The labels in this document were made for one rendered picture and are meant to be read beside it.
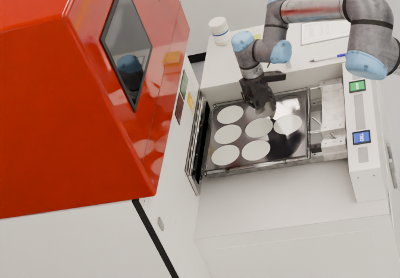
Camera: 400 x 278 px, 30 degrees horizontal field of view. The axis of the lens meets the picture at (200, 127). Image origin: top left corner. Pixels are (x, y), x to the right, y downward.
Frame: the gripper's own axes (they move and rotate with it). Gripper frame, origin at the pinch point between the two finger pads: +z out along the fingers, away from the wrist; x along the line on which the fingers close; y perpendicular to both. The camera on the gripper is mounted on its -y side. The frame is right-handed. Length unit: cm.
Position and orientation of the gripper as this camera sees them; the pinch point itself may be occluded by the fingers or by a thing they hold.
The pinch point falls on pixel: (272, 113)
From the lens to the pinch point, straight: 264.2
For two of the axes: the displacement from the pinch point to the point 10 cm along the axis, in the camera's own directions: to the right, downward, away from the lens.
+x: 5.5, 3.8, -7.4
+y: -7.8, 5.6, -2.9
